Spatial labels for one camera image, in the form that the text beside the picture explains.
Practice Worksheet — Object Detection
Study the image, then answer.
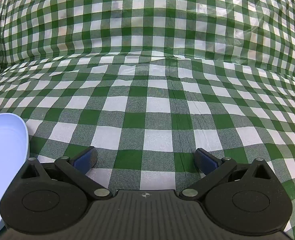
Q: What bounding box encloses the green checked tablecloth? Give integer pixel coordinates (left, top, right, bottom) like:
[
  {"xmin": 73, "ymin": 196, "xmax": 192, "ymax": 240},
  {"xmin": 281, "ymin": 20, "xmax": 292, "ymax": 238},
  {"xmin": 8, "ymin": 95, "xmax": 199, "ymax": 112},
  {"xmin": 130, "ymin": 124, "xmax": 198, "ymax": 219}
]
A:
[{"xmin": 0, "ymin": 0, "xmax": 295, "ymax": 240}]

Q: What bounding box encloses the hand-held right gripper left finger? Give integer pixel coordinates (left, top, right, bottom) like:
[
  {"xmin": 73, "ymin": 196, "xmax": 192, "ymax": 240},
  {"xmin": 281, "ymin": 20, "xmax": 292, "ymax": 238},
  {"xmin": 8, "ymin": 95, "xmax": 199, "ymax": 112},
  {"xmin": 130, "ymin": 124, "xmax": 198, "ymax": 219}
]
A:
[{"xmin": 20, "ymin": 146, "xmax": 112, "ymax": 201}]

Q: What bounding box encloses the light blue plate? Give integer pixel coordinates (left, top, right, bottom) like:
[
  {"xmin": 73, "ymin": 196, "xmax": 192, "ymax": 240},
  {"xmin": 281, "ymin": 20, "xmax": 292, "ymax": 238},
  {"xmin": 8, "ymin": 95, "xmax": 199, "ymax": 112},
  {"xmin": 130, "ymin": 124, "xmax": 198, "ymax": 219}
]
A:
[{"xmin": 0, "ymin": 113, "xmax": 30, "ymax": 235}]

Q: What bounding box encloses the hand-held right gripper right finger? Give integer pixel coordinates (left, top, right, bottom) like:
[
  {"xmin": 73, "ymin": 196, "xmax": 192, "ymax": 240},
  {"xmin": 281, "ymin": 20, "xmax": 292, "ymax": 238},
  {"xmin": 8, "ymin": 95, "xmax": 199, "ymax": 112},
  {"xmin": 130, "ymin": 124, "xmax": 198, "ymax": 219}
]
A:
[{"xmin": 179, "ymin": 148, "xmax": 274, "ymax": 201}]

